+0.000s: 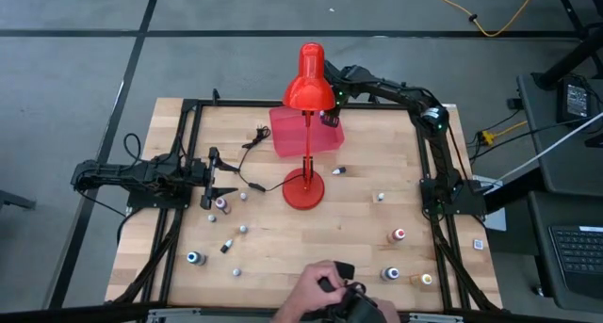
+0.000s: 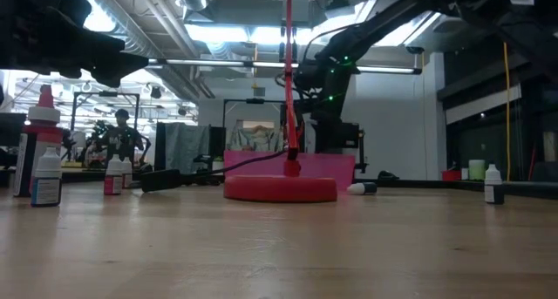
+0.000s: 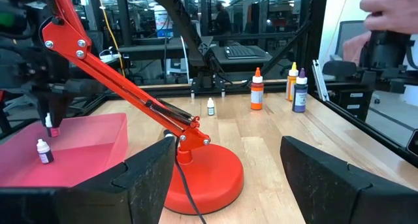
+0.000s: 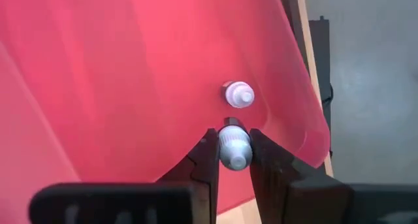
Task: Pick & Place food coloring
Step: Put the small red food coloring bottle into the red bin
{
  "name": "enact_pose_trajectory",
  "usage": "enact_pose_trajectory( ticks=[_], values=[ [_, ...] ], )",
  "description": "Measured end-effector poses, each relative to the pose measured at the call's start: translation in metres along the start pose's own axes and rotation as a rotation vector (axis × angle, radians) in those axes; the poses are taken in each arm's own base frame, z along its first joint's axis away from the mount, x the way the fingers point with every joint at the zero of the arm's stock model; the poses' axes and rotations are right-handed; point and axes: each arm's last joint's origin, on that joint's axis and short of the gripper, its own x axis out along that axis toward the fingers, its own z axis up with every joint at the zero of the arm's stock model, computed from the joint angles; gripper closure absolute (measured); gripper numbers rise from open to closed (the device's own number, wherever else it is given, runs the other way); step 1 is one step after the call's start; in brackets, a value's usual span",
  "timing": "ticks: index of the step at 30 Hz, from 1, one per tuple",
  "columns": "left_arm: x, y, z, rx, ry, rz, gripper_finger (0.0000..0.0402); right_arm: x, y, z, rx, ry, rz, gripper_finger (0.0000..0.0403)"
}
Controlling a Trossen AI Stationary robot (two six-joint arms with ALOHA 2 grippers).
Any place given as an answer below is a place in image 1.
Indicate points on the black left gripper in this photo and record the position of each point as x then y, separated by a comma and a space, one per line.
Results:
210, 177

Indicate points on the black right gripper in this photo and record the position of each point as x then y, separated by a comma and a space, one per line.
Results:
341, 99

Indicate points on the large pink food coloring bottle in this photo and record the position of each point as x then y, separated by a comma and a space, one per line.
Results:
221, 203

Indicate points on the large blue food coloring bottle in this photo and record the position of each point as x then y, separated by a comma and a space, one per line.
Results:
194, 257

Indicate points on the large red food coloring bottle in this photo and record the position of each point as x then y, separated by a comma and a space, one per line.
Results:
397, 235

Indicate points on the large purple food coloring bottle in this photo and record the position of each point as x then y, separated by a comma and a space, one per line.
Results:
390, 273

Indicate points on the large yellow food coloring bottle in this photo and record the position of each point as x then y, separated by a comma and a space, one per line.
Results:
424, 279

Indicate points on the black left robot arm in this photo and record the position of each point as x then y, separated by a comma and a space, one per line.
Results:
118, 172

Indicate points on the person's forearm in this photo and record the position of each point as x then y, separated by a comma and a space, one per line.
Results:
287, 311

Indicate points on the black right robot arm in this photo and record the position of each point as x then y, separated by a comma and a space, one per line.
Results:
445, 163

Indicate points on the pink plastic bin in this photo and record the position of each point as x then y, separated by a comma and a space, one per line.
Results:
289, 137

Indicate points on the red desk lamp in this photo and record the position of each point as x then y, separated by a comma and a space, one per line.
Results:
304, 191

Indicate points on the yellow power plug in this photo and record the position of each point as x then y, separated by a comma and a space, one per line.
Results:
487, 137

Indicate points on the white QR tag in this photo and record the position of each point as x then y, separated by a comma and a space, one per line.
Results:
478, 244

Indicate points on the light grey plate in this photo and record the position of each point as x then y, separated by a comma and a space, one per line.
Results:
497, 221

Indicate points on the grey chair leg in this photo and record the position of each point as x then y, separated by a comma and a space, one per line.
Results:
14, 199

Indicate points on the dark grey desk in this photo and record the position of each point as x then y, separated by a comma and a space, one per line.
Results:
542, 266
542, 106

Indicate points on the black stand leg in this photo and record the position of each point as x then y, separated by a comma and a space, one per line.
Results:
565, 62

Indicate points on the black power adapter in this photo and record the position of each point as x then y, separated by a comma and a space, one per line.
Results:
575, 99

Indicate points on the black laptop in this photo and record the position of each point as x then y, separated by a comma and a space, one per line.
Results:
579, 257

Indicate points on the black aluminium table frame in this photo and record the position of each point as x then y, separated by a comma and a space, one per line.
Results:
226, 104

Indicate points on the silver aluminium rail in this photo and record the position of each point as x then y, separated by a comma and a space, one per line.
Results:
188, 317
438, 318

